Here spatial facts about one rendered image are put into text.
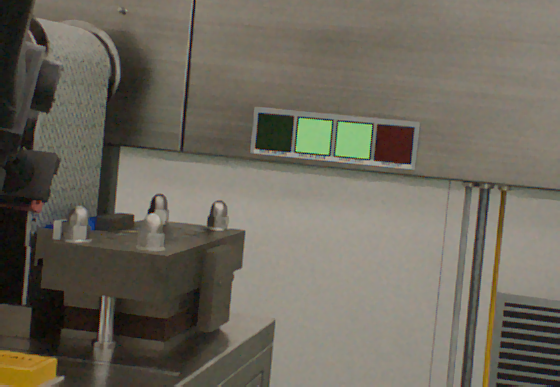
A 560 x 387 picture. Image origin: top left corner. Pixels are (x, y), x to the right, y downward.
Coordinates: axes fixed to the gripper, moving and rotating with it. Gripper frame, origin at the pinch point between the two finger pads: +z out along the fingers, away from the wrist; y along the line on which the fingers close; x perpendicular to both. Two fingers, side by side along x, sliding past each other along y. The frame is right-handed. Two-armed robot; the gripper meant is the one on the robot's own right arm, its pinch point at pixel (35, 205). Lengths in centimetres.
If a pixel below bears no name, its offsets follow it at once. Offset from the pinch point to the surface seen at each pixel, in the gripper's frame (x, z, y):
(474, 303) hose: 13, 46, 55
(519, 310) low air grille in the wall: 95, 248, 61
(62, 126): 12.0, 0.0, 0.3
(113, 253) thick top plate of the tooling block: -6.5, -2.6, 13.1
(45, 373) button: -25.9, -13.6, 13.4
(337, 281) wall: 98, 249, -1
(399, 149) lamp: 25, 20, 43
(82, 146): 13.6, 8.2, 0.3
